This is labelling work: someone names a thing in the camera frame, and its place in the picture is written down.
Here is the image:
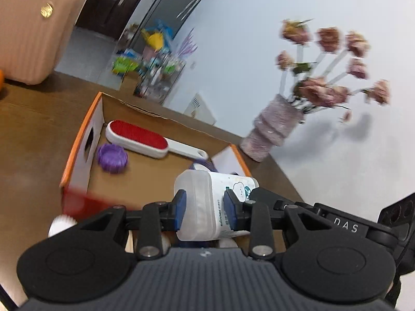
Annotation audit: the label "pink textured vase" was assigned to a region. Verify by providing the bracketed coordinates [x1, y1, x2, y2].
[240, 94, 304, 162]

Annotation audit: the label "red white lint brush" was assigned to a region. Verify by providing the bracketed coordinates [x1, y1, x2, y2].
[106, 120, 209, 160]

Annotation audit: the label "purple ribbed lid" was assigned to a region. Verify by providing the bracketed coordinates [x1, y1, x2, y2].
[96, 143, 128, 174]

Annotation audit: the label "red cardboard box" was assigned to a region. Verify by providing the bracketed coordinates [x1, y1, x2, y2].
[60, 91, 288, 253]

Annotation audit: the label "large white plastic bottle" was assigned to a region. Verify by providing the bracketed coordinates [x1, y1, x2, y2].
[174, 170, 259, 242]

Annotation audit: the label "grey refrigerator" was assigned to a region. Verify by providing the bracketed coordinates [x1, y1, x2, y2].
[130, 0, 201, 53]

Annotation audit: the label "dried pink roses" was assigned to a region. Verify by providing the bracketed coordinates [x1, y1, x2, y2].
[273, 19, 391, 124]

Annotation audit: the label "white ribbed cap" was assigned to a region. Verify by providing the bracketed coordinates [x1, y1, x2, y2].
[48, 215, 77, 237]

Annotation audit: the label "pink suitcase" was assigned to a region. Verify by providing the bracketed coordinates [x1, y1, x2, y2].
[1, 0, 85, 85]

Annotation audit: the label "dark brown door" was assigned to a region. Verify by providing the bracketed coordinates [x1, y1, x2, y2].
[76, 0, 140, 39]

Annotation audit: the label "wire storage rack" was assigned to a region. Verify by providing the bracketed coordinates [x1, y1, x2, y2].
[111, 49, 186, 105]

